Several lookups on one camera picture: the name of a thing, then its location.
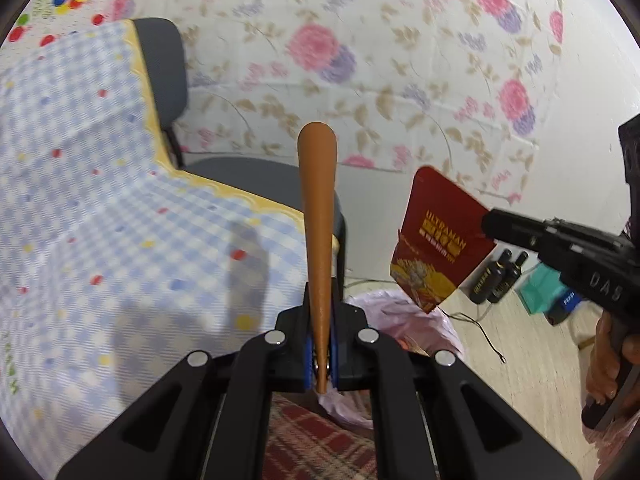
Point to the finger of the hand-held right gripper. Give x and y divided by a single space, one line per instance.
510 230

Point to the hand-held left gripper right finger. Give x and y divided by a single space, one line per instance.
334 360

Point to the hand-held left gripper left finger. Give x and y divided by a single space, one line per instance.
308 360

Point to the bin with pink bag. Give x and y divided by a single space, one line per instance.
380 315

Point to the red printed packet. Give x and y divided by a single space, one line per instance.
440 230

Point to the brown wooden stick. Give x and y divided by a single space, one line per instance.
317 210

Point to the person's right hand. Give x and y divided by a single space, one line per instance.
600 360

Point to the dark glass bottle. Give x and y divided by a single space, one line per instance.
512 277
487 280

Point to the blue packet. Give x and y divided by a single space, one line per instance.
565 307

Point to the teal packet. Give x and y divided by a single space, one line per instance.
542 287

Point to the red plaid cloth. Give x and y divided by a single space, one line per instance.
300 440

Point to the blue white checkered cloth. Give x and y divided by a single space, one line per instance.
100 185

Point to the grey office chair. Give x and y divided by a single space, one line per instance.
165 75

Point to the floral wall sheet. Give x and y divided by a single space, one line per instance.
375 60

